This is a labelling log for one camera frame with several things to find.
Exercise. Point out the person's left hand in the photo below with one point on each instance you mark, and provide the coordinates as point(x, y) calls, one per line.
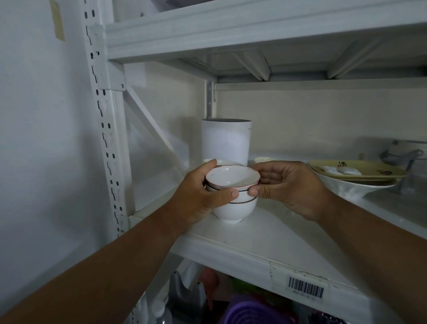
point(190, 203)

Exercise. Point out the person's right hand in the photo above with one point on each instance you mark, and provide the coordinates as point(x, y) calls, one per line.
point(297, 190)

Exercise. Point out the person's right thumb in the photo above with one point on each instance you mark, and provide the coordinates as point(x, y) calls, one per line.
point(265, 192)

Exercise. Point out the person's left thumb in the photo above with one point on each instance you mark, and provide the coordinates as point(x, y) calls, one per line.
point(222, 196)

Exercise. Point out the dark-rimmed white bowl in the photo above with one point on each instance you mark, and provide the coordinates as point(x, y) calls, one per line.
point(245, 196)

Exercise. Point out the speckled red-rimmed white bowl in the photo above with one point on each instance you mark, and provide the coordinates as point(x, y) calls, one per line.
point(232, 177)

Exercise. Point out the person's right forearm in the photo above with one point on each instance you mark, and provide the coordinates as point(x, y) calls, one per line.
point(377, 253)

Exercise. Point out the person's left forearm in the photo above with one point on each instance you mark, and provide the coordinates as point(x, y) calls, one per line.
point(100, 273)

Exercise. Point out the red-rimmed plain white bowl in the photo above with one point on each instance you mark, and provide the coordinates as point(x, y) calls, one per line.
point(233, 212)

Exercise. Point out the small white cup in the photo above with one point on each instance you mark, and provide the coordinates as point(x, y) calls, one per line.
point(225, 162)

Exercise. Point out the white cylindrical container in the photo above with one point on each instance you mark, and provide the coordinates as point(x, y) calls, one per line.
point(226, 140)

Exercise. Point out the white ceramic spoon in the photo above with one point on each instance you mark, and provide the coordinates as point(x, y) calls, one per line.
point(343, 171)

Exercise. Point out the pink plastic utensil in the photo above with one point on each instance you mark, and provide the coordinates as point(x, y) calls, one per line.
point(209, 283)

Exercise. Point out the large white bowl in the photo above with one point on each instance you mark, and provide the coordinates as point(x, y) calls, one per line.
point(353, 188)

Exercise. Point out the barcode label sticker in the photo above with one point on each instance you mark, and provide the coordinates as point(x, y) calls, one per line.
point(305, 287)

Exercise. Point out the yellow patterned plate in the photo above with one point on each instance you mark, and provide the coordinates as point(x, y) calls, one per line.
point(370, 167)

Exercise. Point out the purple plastic basket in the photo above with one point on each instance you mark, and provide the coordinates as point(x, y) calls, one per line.
point(253, 312)

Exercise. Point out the grey metal pot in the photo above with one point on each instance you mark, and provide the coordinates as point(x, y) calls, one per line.
point(403, 153)

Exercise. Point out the white metal shelving rack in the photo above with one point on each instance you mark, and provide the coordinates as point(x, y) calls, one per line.
point(233, 33)

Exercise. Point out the beige tape strip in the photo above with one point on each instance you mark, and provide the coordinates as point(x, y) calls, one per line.
point(57, 20)

